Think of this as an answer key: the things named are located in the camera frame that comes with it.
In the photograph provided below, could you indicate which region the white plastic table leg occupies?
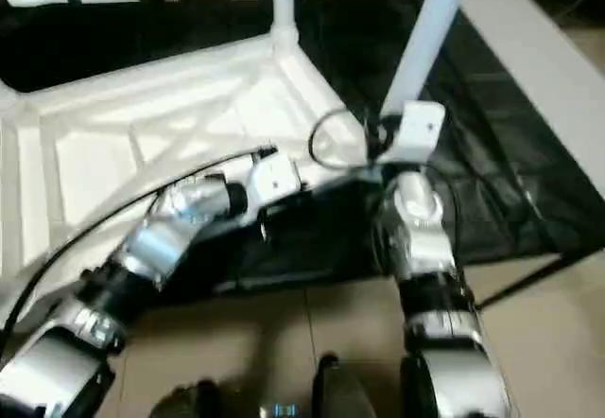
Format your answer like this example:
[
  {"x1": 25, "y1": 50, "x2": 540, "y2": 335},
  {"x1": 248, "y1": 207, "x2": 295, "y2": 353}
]
[
  {"x1": 378, "y1": 0, "x2": 478, "y2": 121},
  {"x1": 269, "y1": 0, "x2": 302, "y2": 50}
]

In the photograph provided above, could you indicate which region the grey robot foot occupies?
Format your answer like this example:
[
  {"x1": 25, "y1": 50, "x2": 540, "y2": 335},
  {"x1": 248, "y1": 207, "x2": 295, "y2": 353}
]
[
  {"x1": 310, "y1": 352, "x2": 379, "y2": 418},
  {"x1": 147, "y1": 380, "x2": 223, "y2": 418}
]

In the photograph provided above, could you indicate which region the grey right robot foot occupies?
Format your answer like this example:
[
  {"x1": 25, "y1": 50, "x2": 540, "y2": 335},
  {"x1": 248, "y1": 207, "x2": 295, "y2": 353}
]
[{"x1": 310, "y1": 352, "x2": 379, "y2": 418}]

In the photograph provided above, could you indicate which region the black mat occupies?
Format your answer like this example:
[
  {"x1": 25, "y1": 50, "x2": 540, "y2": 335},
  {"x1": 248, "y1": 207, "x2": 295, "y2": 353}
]
[{"x1": 0, "y1": 0, "x2": 605, "y2": 296}]

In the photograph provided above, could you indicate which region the white plastic table top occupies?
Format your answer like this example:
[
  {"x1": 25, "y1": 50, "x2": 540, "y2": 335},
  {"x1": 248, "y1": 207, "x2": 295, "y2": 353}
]
[{"x1": 0, "y1": 28, "x2": 384, "y2": 282}]

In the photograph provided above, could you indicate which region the grey left robot foot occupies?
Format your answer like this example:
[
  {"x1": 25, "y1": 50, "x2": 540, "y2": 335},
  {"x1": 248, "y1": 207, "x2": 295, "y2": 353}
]
[{"x1": 147, "y1": 380, "x2": 223, "y2": 418}]

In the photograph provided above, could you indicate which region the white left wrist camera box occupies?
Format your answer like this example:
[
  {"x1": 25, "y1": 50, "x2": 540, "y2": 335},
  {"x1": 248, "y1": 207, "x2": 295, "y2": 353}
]
[{"x1": 244, "y1": 151, "x2": 303, "y2": 225}]

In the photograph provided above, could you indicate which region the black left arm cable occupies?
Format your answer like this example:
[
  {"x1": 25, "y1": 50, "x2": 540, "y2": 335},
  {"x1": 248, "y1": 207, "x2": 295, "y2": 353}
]
[{"x1": 0, "y1": 146, "x2": 277, "y2": 343}]

